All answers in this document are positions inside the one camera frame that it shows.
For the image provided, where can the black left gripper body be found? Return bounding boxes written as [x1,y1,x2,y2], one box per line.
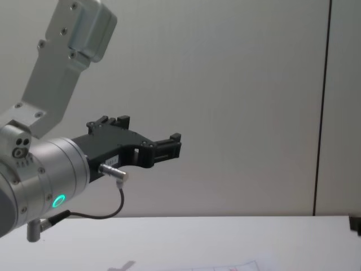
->
[71,130,155,185]

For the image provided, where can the white table cloth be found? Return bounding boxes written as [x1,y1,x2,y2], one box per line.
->
[0,215,361,271]

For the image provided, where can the thin dark cable silver plugs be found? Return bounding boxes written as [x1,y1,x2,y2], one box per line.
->
[26,163,130,243]

